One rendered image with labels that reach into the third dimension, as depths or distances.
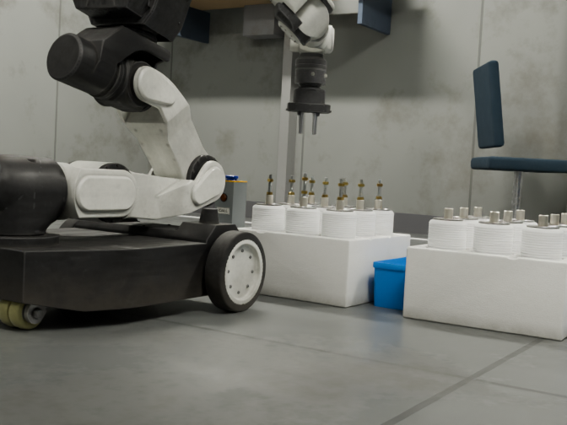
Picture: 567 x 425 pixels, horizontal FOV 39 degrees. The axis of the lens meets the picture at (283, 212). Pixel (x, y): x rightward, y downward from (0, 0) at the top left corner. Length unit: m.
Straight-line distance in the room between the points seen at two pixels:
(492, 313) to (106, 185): 0.95
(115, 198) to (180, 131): 0.33
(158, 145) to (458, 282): 0.84
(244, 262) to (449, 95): 3.26
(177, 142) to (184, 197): 0.14
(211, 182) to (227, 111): 3.76
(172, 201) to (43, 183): 0.43
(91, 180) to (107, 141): 4.20
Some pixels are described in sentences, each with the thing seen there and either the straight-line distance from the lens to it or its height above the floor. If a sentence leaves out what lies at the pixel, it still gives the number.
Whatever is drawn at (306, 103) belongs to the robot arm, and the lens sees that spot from 2.27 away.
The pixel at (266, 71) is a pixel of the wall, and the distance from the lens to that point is 5.76.
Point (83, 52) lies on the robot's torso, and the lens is 1.90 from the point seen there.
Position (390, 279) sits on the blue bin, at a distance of 2.19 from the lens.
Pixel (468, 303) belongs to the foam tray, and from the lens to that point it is 2.02.
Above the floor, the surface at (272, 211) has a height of 0.24.
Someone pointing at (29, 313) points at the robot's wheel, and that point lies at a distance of 1.73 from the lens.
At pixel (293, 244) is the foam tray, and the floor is 0.15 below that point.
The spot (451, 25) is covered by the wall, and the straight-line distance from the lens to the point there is 5.17.
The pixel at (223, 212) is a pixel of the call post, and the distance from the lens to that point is 2.47.
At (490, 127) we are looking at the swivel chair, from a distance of 4.46.
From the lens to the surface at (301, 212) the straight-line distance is 2.25.
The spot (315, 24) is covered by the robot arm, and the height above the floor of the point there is 0.72.
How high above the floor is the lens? 0.36
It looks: 3 degrees down
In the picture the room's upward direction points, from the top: 3 degrees clockwise
